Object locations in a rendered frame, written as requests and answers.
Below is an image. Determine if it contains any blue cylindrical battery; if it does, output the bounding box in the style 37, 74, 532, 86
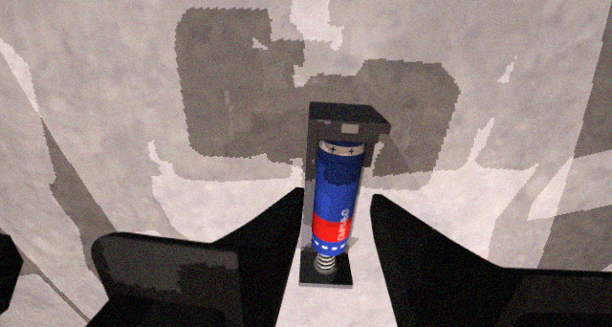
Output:
312, 141, 365, 256

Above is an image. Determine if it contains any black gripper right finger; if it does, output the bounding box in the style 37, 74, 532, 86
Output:
369, 194, 612, 327

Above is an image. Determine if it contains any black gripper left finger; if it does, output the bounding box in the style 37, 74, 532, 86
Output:
91, 187, 304, 327

